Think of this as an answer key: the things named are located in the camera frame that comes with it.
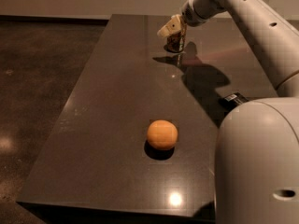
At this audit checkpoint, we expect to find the orange soda can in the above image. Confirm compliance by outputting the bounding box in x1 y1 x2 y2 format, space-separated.
166 24 187 53

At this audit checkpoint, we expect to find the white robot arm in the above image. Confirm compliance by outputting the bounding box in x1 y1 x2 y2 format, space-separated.
158 0 299 224

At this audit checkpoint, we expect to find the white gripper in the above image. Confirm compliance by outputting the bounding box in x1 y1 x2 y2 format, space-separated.
157 0 225 38

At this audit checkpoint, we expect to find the orange fruit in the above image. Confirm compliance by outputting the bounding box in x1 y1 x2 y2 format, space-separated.
147 120 178 150

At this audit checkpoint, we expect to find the black snack bar wrapper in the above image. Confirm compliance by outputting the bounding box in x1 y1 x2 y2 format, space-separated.
219 92 248 110

